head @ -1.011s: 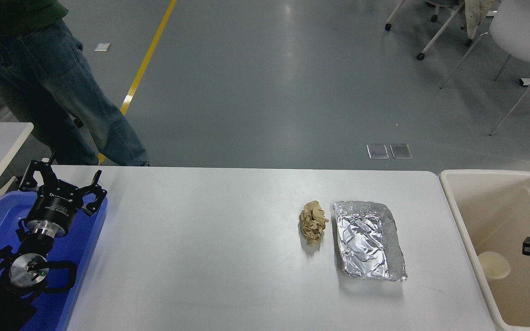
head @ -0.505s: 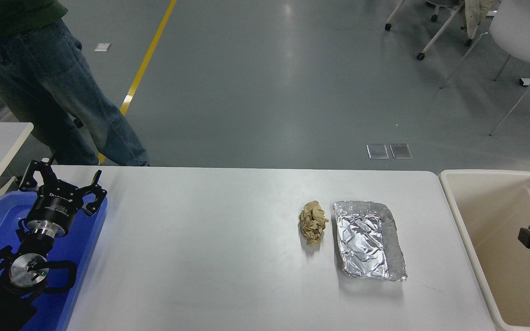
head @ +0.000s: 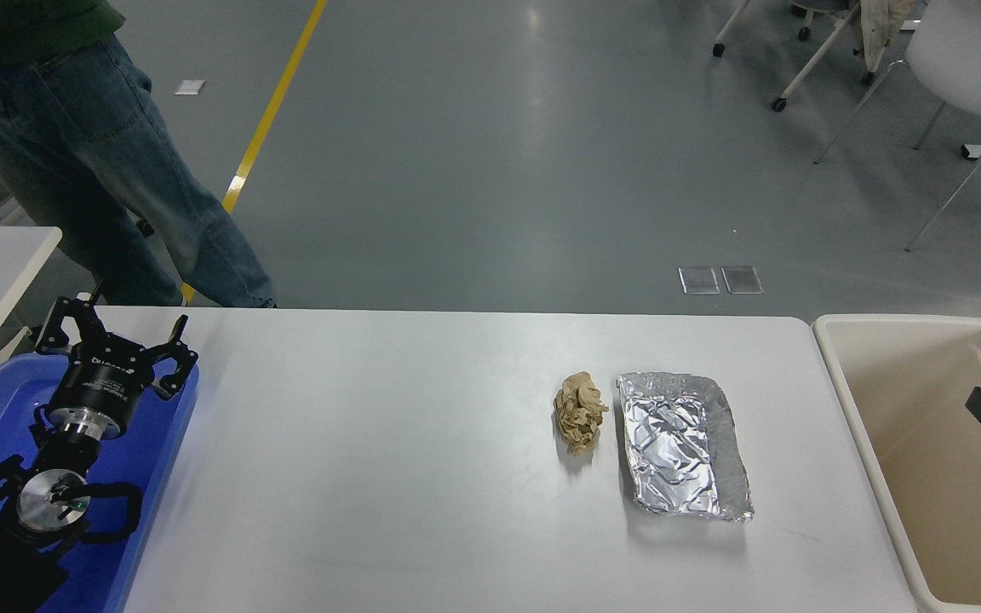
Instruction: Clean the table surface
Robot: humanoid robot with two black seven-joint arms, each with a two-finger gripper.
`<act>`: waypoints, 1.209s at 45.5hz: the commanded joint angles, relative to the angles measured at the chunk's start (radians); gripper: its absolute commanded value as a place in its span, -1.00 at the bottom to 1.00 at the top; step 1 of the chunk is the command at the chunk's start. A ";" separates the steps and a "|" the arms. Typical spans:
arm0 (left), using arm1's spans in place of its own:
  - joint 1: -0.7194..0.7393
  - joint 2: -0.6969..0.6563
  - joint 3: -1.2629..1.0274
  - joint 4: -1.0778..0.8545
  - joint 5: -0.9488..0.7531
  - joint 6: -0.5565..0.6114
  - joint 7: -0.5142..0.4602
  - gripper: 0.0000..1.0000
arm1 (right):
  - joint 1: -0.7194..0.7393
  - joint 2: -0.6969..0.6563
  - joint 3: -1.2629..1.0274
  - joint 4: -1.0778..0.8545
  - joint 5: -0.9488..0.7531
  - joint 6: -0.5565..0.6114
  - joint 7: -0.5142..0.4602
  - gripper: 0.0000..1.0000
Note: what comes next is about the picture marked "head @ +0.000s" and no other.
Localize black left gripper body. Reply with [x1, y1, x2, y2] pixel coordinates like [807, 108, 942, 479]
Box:
[48, 345, 156, 428]

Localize silver foil tray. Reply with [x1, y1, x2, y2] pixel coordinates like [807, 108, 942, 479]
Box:
[616, 370, 755, 522]

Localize tan paper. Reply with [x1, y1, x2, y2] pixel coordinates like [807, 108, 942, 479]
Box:
[553, 371, 609, 455]

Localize large pale bin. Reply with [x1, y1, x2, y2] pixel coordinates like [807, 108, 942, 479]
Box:
[812, 313, 981, 613]

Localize person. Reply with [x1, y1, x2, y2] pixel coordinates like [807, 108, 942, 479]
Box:
[0, 0, 277, 309]

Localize silver floor plate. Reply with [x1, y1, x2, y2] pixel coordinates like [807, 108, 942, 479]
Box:
[678, 266, 720, 295]
[721, 266, 763, 295]

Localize white shell chair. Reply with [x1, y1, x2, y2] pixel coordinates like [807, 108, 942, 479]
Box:
[813, 0, 981, 252]

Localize pale hanging cloth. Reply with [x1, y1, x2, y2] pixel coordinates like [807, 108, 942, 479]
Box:
[850, 0, 917, 73]

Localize office chair caster base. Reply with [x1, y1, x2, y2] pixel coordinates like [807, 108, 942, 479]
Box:
[784, 0, 851, 42]

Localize white rolling table frame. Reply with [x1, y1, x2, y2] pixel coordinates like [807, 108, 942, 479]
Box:
[710, 0, 876, 113]

